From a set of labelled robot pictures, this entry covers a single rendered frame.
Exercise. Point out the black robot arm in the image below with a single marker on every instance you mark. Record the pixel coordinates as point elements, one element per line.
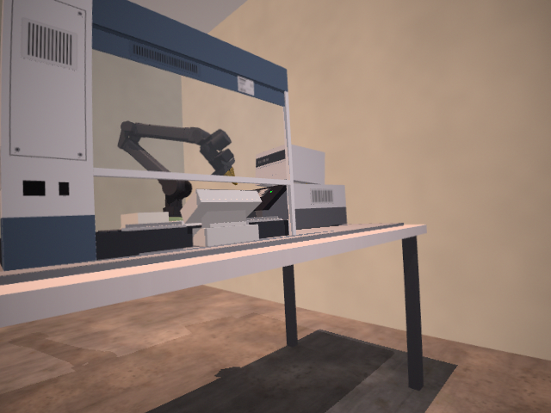
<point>175,191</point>

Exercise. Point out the white thermal cycler with black keypad panel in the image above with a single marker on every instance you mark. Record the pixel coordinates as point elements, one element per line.
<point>315,203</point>

